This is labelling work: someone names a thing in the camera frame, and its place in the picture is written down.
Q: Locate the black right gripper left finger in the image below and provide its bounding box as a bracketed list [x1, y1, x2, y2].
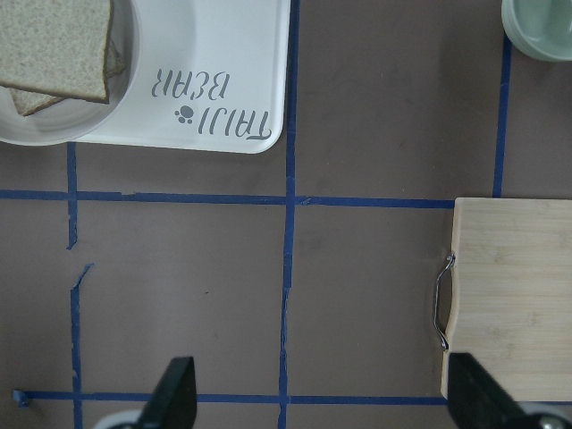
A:
[138, 357, 198, 429]

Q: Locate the plain bread slice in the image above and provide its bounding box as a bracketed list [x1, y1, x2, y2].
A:
[1, 1, 113, 103]

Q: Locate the light green bowl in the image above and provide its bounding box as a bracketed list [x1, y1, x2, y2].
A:
[500, 0, 571, 63]

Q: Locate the wooden cutting board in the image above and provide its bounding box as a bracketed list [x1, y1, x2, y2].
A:
[437, 198, 571, 402]

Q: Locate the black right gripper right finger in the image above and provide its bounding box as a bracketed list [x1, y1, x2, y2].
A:
[447, 353, 532, 429]

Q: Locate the white round plate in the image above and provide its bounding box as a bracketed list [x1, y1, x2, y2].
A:
[1, 1, 140, 146]

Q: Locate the cream bear tray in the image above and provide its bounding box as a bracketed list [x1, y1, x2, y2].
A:
[82, 1, 290, 154]

